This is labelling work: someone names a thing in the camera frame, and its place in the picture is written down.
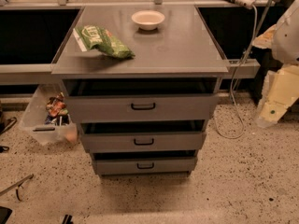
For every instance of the grey bottom drawer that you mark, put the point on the grey bottom drawer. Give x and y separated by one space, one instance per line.
129 163

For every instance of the grey middle drawer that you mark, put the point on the grey middle drawer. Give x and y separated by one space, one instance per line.
143 136

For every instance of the grey drawer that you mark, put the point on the grey drawer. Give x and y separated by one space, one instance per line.
140 99
143 136
129 163

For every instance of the grey top drawer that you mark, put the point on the grey top drawer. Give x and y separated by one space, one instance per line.
140 99

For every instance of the colourful snack packets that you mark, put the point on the colourful snack packets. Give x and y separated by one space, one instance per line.
57 111

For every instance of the clear plastic bin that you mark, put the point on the clear plastic bin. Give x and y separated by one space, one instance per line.
36 119

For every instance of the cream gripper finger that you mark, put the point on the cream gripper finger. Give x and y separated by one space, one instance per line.
264 41
280 91

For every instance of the green chip bag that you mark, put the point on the green chip bag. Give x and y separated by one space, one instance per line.
91 37

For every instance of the grey metal rod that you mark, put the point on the grey metal rod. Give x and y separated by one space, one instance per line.
17 184

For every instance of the black object at bottom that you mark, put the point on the black object at bottom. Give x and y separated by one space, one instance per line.
67 219

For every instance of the white bowl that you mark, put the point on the white bowl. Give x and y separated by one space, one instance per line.
148 19

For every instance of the black device corner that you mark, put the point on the black device corner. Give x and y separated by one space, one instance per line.
4 214

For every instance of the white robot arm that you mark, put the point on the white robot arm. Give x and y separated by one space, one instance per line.
285 44

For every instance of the grey drawer cabinet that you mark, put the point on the grey drawer cabinet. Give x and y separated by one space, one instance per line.
180 48

